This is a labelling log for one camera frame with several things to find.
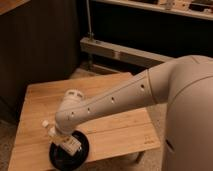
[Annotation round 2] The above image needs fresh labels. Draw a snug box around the grey metal beam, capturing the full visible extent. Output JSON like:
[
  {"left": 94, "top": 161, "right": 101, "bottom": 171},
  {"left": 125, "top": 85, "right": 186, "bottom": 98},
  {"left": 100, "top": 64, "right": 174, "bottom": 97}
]
[{"left": 80, "top": 37, "right": 172, "bottom": 68}]

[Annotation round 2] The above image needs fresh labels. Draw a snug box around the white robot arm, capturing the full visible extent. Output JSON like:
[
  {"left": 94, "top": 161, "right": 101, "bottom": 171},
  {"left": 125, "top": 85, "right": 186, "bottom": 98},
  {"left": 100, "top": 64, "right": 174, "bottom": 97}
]
[{"left": 55, "top": 55, "right": 213, "bottom": 171}]

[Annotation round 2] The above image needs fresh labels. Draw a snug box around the wooden shelf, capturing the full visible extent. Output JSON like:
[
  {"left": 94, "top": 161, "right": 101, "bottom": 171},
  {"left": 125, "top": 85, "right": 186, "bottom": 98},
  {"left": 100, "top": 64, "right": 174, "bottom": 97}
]
[{"left": 93, "top": 0, "right": 213, "bottom": 21}]

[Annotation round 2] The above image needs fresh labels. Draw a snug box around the small white plastic bottle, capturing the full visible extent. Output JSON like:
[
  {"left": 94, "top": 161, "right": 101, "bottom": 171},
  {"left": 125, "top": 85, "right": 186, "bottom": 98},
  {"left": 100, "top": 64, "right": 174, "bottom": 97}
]
[{"left": 42, "top": 120, "right": 82, "bottom": 156}]

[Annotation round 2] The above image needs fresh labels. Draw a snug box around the wooden table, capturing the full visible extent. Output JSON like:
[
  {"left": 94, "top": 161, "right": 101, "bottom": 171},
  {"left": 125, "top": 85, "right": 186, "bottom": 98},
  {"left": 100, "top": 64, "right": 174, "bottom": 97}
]
[{"left": 8, "top": 73, "right": 160, "bottom": 171}]

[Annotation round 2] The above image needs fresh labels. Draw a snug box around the metal pole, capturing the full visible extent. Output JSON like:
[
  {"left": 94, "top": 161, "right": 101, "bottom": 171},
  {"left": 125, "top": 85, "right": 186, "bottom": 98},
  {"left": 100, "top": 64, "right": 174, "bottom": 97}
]
[{"left": 86, "top": 0, "right": 94, "bottom": 40}]

